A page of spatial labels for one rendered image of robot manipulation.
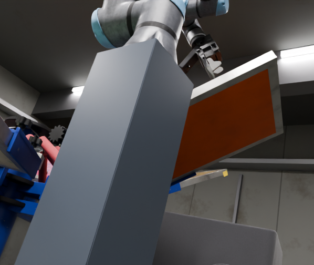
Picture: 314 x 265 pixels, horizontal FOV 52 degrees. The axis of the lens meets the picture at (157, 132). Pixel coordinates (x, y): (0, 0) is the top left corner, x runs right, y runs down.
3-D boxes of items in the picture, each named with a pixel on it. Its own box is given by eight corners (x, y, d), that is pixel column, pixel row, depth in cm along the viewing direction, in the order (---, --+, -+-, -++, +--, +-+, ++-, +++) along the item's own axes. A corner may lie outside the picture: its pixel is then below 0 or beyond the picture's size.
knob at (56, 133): (74, 143, 124) (71, 128, 128) (65, 136, 119) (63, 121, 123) (58, 151, 125) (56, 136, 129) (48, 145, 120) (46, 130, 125)
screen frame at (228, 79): (283, 132, 160) (280, 126, 162) (276, 57, 113) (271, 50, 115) (143, 195, 172) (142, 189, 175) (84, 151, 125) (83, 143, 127)
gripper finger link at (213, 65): (225, 68, 117) (215, 52, 122) (210, 75, 118) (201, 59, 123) (227, 73, 120) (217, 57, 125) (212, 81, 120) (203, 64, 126)
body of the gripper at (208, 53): (219, 49, 121) (208, 29, 128) (198, 59, 123) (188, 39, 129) (223, 61, 127) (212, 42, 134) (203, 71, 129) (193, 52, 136)
